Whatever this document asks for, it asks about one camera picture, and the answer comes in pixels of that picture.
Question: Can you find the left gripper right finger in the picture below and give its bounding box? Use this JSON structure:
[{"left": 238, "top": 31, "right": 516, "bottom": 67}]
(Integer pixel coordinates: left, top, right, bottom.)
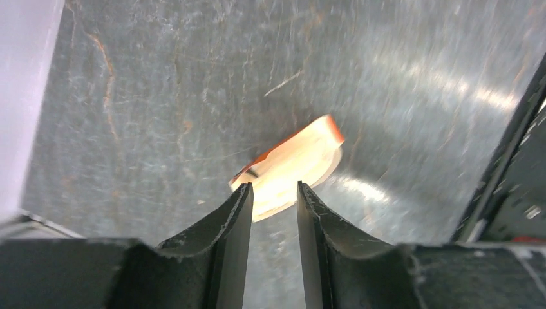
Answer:
[{"left": 297, "top": 182, "right": 545, "bottom": 308}]

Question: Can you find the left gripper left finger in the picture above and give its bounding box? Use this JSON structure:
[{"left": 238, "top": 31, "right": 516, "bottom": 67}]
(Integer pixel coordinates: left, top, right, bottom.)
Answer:
[{"left": 1, "top": 183, "right": 253, "bottom": 308}]

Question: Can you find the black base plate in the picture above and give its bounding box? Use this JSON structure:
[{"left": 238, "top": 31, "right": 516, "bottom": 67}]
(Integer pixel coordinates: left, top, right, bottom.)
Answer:
[{"left": 451, "top": 60, "right": 545, "bottom": 243}]

